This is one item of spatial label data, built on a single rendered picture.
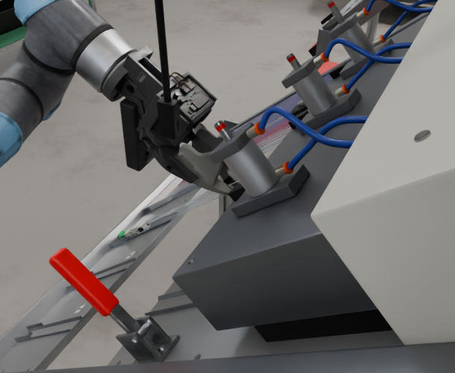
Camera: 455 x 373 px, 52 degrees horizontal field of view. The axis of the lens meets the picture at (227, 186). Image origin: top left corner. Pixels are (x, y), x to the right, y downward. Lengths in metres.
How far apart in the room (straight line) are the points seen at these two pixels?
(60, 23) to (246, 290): 0.45
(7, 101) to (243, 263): 0.43
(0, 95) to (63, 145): 1.92
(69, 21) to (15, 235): 1.53
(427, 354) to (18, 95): 0.54
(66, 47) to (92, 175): 1.67
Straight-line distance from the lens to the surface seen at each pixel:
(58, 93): 0.69
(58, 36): 0.63
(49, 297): 0.82
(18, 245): 2.03
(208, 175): 0.60
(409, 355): 0.20
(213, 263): 0.26
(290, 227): 0.23
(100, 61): 0.61
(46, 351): 0.63
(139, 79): 0.59
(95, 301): 0.37
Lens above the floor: 1.35
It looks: 39 degrees down
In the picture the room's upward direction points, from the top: straight up
